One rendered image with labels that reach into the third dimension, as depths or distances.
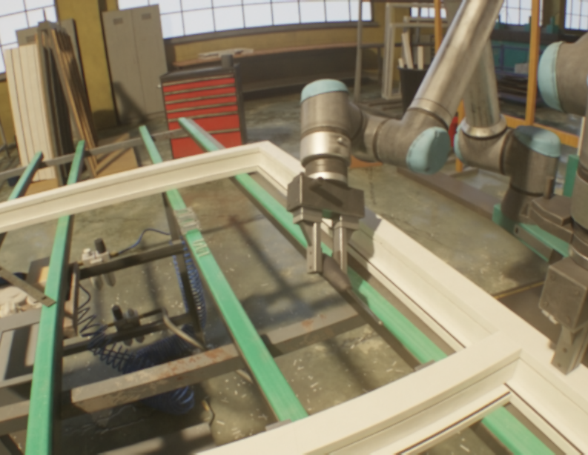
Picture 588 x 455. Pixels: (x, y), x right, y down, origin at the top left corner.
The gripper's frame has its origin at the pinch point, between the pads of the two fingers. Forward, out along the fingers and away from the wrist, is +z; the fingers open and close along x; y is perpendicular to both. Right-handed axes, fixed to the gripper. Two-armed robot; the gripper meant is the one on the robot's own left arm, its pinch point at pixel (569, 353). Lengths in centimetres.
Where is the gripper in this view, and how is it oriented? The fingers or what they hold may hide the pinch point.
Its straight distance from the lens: 55.6
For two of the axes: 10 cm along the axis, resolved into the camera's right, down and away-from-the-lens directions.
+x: 9.2, -2.3, 3.1
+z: 0.7, 8.9, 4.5
